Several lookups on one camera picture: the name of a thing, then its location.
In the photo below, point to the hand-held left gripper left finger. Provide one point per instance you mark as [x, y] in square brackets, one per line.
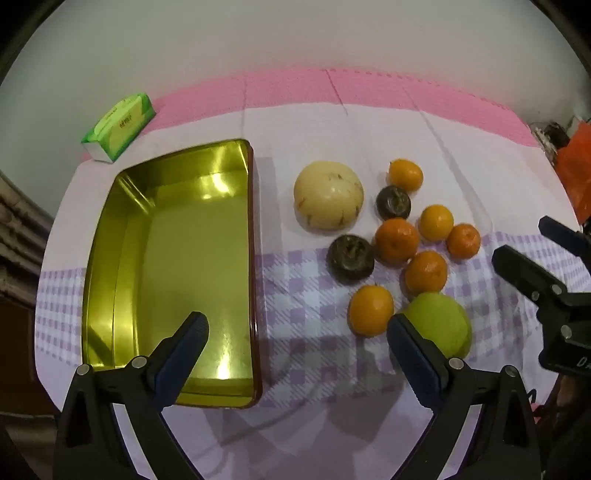
[181, 353]

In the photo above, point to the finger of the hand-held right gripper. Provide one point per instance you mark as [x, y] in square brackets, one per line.
[521, 270]
[565, 233]

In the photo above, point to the pale yellow round melon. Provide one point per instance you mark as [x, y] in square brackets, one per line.
[328, 197]

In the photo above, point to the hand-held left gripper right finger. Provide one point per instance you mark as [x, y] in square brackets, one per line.
[415, 360]

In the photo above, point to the gold and maroon tin box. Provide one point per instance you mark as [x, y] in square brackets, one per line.
[184, 258]

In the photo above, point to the pink and purple checked tablecloth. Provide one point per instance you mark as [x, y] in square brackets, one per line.
[323, 120]

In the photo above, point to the orange plastic bag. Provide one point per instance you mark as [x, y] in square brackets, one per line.
[577, 166]

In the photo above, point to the person's right forearm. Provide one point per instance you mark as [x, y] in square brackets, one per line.
[564, 392]

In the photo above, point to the green tissue pack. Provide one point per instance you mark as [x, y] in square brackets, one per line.
[122, 122]

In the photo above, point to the green apple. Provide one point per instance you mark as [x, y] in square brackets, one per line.
[443, 323]

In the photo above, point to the dark brown mangosteen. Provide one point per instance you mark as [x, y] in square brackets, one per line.
[393, 202]
[351, 258]

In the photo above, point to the beige ribbed panel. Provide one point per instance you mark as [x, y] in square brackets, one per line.
[18, 217]

